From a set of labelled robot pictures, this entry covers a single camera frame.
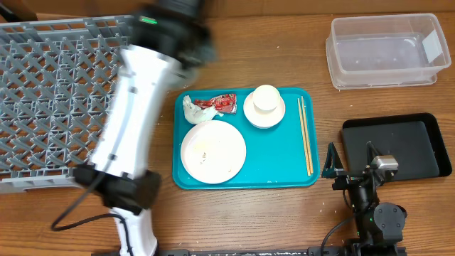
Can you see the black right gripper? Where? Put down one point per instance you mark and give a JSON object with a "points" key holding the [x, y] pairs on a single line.
{"points": [[352, 180]]}

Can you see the pink white bowl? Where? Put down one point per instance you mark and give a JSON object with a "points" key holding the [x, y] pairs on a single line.
{"points": [[263, 120]]}

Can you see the white cup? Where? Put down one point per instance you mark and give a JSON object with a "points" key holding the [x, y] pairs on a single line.
{"points": [[266, 98]]}

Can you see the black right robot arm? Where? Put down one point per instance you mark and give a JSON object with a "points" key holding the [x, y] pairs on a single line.
{"points": [[379, 225]]}

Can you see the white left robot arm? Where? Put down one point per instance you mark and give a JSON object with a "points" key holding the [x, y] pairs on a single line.
{"points": [[169, 43]]}

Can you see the grey dishwasher rack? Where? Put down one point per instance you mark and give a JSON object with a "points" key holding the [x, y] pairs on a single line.
{"points": [[57, 81]]}

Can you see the right wooden chopstick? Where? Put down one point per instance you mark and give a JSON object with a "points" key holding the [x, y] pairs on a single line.
{"points": [[306, 133]]}

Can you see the wooden chopstick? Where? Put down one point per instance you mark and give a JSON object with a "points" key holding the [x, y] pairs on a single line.
{"points": [[303, 133], [306, 133]]}

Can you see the black plastic tray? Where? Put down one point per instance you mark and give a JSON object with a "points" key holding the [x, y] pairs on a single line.
{"points": [[414, 140]]}

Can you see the left wooden chopstick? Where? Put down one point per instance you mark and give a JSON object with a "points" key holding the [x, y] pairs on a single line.
{"points": [[303, 133]]}

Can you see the teal serving tray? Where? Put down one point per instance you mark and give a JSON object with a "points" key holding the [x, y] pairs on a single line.
{"points": [[275, 157]]}

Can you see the clear plastic bin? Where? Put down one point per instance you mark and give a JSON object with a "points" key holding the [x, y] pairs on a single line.
{"points": [[386, 51]]}

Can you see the white round plate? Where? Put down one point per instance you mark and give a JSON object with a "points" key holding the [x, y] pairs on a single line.
{"points": [[213, 152]]}

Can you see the red snack wrapper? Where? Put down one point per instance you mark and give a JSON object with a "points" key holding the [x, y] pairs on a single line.
{"points": [[226, 104]]}

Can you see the crumpled white tissue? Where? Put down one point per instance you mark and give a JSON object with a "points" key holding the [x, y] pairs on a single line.
{"points": [[195, 114]]}

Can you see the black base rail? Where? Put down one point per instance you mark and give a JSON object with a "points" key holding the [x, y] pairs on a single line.
{"points": [[310, 251]]}

